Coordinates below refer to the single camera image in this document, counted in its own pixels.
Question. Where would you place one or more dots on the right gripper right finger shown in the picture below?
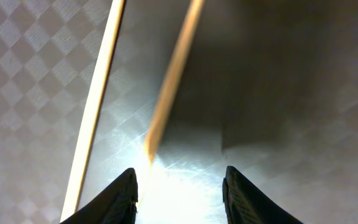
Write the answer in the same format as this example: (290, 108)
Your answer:
(245, 203)

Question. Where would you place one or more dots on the wooden chopstick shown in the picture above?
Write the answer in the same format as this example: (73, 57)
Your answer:
(172, 79)
(91, 111)

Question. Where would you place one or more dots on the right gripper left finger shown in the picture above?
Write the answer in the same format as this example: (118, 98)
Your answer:
(116, 204)

